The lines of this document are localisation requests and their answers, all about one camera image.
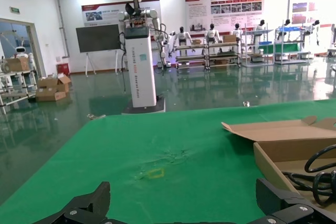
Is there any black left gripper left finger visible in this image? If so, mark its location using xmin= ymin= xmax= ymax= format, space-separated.
xmin=33 ymin=181 xmax=117 ymax=224

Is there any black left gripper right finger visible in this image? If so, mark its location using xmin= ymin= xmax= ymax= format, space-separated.
xmin=251 ymin=177 xmax=336 ymax=224

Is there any black power cable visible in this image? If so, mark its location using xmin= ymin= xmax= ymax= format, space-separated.
xmin=282 ymin=144 xmax=336 ymax=206

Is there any cardboard box with oval hole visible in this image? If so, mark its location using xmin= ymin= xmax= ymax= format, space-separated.
xmin=221 ymin=115 xmax=336 ymax=210

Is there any flat cardboard box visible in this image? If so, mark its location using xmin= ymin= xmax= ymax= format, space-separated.
xmin=35 ymin=88 xmax=67 ymax=102

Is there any open cardboard box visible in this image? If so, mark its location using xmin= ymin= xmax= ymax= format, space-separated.
xmin=36 ymin=77 xmax=60 ymax=90
xmin=56 ymin=74 xmax=72 ymax=93

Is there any red box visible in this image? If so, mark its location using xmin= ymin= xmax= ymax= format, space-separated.
xmin=57 ymin=63 xmax=71 ymax=76

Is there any closed cardboard box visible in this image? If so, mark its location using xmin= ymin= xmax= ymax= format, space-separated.
xmin=5 ymin=57 xmax=30 ymax=72

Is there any green table cloth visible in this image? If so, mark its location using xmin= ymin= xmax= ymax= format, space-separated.
xmin=0 ymin=99 xmax=336 ymax=224

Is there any white tower robot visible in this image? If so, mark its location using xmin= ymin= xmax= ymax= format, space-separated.
xmin=117 ymin=0 xmax=168 ymax=115

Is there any grey metal shelf rack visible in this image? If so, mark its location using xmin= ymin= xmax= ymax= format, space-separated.
xmin=274 ymin=25 xmax=303 ymax=65
xmin=240 ymin=28 xmax=274 ymax=68

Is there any black display on stand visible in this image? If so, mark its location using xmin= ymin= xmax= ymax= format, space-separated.
xmin=75 ymin=24 xmax=120 ymax=74

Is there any small white round robot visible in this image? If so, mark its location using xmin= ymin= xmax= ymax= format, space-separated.
xmin=12 ymin=46 xmax=30 ymax=60

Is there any white humanoid robot black head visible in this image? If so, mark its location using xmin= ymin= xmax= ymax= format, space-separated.
xmin=204 ymin=23 xmax=222 ymax=44
xmin=232 ymin=23 xmax=244 ymax=41
xmin=306 ymin=19 xmax=321 ymax=47
xmin=254 ymin=19 xmax=266 ymax=33
xmin=169 ymin=26 xmax=192 ymax=57
xmin=278 ymin=19 xmax=292 ymax=38

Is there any white pipe frame rack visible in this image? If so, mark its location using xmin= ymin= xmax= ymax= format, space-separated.
xmin=0 ymin=69 xmax=38 ymax=115

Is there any metal frame workbench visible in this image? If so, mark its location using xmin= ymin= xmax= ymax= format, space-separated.
xmin=174 ymin=42 xmax=208 ymax=70
xmin=207 ymin=39 xmax=242 ymax=69

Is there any grey wall pipe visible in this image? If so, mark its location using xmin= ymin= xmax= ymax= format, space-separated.
xmin=54 ymin=0 xmax=71 ymax=59

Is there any small red header wall poster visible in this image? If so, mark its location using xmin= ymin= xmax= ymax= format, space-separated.
xmin=81 ymin=0 xmax=161 ymax=27

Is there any red framed wall poster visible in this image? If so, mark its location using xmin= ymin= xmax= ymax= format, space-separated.
xmin=288 ymin=0 xmax=336 ymax=27

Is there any wide red header wall poster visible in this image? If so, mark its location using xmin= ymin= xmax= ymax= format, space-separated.
xmin=184 ymin=0 xmax=266 ymax=33

